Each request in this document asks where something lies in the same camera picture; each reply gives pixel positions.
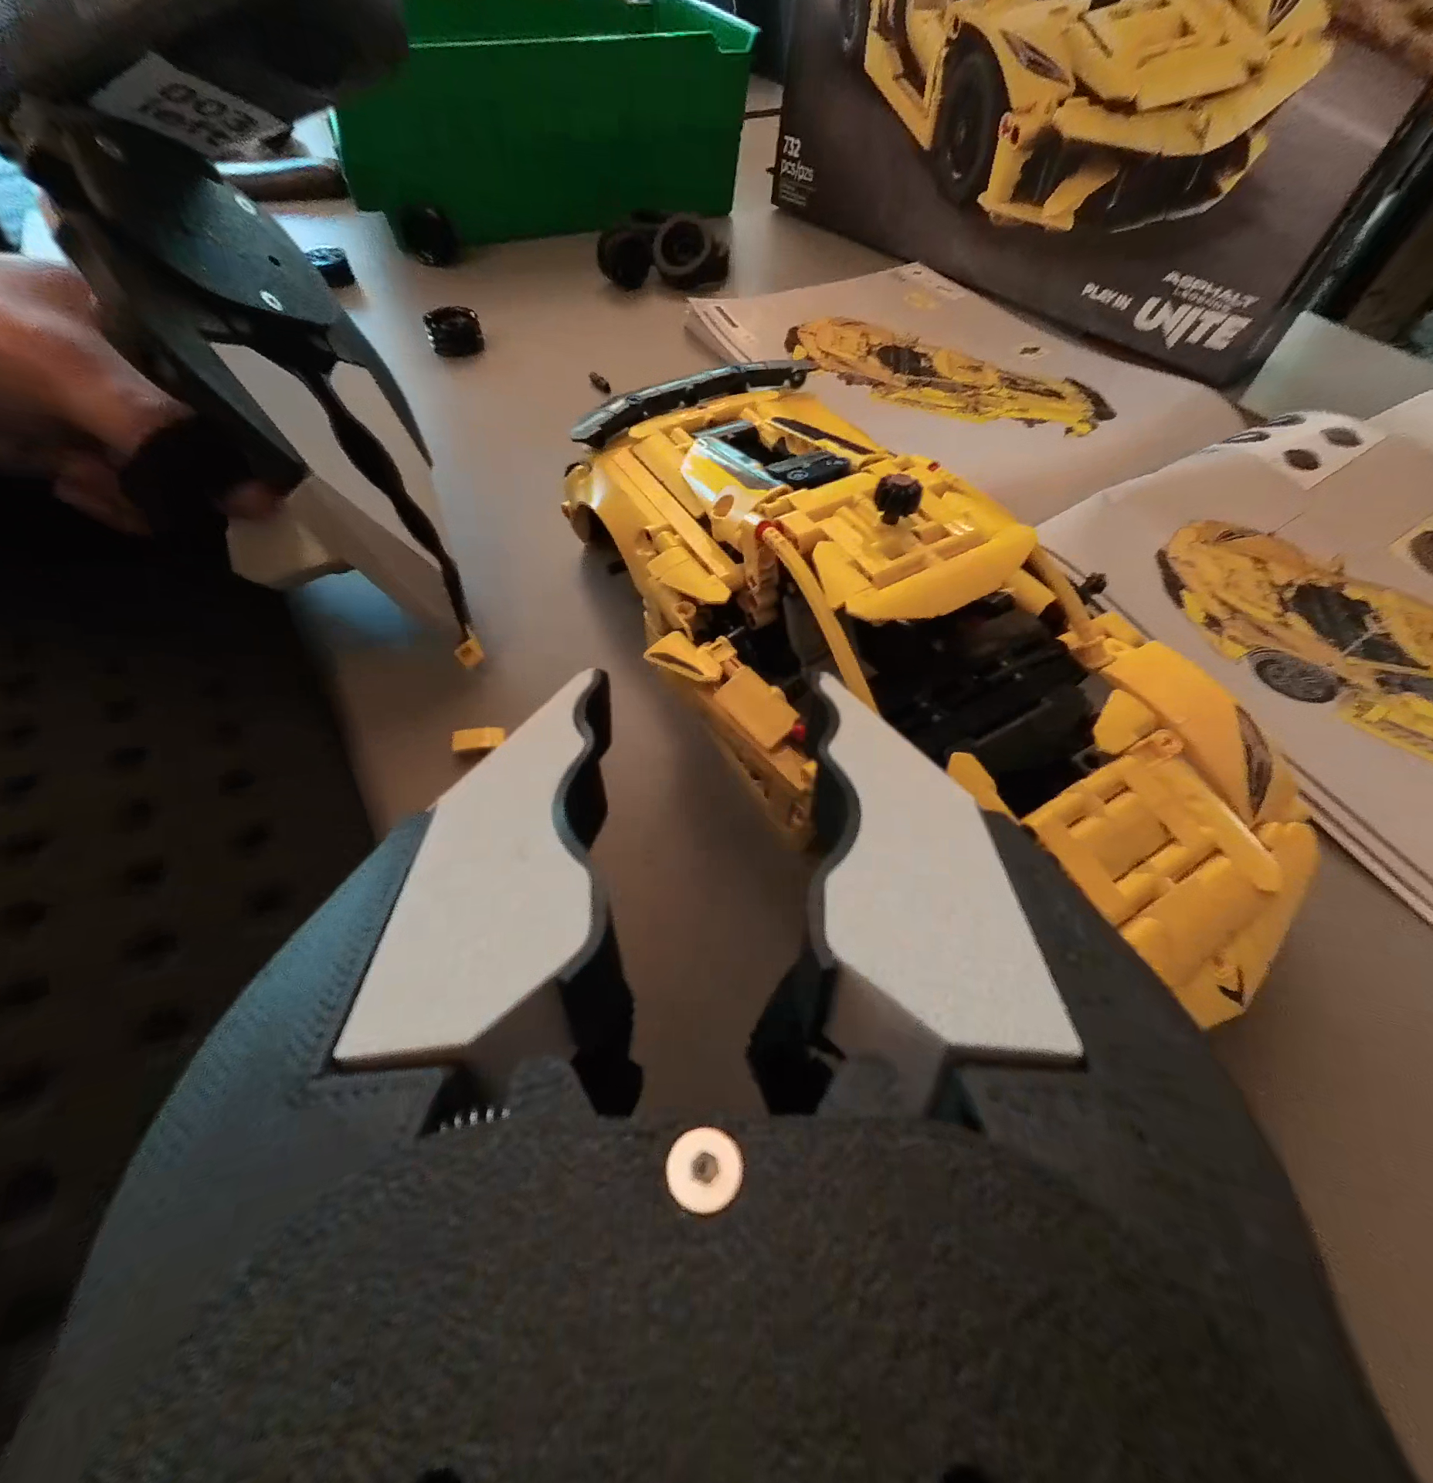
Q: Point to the black toy wheel rim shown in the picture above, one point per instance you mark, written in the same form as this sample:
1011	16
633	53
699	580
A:
451	329

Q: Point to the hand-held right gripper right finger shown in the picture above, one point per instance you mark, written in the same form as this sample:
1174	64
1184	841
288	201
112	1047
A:
948	937

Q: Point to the brown cylinder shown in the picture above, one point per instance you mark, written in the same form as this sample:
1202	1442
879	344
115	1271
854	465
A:
282	180

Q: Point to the person's left hand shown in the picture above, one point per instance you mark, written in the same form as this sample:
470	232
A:
44	371

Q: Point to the yellow small plate brick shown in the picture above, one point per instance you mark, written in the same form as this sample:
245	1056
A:
470	652

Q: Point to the black spoked toy wheel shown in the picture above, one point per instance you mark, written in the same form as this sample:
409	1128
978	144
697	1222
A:
332	267

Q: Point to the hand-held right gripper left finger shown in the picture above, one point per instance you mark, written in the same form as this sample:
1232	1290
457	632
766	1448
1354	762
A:
472	925

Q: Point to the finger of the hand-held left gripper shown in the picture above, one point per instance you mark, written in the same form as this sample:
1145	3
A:
421	511
369	531

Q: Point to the small black round brick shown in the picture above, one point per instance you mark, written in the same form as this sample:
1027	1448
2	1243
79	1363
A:
899	497

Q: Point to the yellow hollow slope brick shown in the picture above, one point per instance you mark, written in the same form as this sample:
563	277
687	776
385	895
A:
478	738

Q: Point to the open instruction booklet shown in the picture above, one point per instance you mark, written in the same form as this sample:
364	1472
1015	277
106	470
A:
1132	486

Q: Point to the black toy tyre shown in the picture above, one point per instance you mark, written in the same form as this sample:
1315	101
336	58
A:
645	218
690	250
427	235
624	256

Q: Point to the yellow toy brick car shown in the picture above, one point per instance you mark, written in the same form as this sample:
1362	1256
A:
902	580

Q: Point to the model car set box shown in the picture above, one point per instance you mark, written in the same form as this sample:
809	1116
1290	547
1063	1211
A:
879	197

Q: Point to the green plastic bin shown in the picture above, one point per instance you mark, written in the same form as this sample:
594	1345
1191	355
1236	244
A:
553	125

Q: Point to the grey desk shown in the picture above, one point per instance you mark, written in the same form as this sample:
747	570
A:
521	464

